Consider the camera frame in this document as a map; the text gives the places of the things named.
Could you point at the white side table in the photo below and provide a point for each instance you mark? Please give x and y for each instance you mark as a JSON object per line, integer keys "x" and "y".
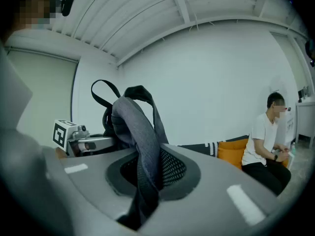
{"x": 305, "y": 117}

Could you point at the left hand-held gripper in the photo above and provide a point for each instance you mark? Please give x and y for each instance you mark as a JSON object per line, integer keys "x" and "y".
{"x": 60, "y": 134}

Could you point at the black head-mounted camera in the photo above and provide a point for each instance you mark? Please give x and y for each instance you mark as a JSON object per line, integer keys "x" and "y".
{"x": 69, "y": 2}

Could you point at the clear plastic bottle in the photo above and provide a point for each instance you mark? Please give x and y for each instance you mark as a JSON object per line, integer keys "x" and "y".
{"x": 293, "y": 148}

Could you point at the person's head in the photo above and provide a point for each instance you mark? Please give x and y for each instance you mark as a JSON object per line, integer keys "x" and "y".
{"x": 29, "y": 8}

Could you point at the dark garment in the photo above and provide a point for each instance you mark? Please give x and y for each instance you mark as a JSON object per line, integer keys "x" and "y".
{"x": 137, "y": 122}

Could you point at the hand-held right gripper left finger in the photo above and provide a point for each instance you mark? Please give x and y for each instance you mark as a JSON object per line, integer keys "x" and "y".
{"x": 86, "y": 193}

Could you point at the black white patterned sofa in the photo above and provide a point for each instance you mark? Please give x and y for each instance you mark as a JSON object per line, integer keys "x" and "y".
{"x": 197, "y": 148}

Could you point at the orange sofa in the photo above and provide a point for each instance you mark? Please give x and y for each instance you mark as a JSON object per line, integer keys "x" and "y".
{"x": 285, "y": 164}

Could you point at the orange cushion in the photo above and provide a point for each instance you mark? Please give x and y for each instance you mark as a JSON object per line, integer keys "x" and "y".
{"x": 230, "y": 157}
{"x": 233, "y": 144}

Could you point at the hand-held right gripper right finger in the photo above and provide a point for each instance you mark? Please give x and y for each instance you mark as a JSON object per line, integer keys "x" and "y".
{"x": 209, "y": 213}

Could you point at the person's beige shirt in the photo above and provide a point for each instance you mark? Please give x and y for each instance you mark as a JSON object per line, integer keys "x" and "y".
{"x": 12, "y": 95}

